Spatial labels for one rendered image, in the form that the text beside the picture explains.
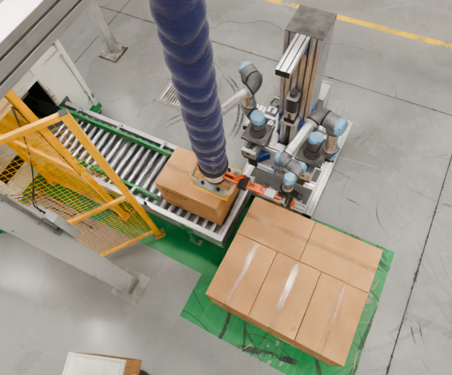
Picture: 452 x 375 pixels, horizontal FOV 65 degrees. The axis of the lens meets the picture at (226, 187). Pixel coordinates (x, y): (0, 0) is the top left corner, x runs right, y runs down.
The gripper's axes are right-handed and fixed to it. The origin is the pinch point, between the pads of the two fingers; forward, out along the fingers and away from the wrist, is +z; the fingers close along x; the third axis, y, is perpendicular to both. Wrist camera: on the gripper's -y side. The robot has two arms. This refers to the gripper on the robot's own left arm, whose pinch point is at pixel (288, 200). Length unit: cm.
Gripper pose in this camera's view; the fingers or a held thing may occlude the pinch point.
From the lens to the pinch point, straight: 260.8
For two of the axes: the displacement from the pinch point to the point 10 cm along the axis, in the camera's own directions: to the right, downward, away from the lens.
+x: -4.7, 8.1, -3.5
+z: 0.8, 4.4, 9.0
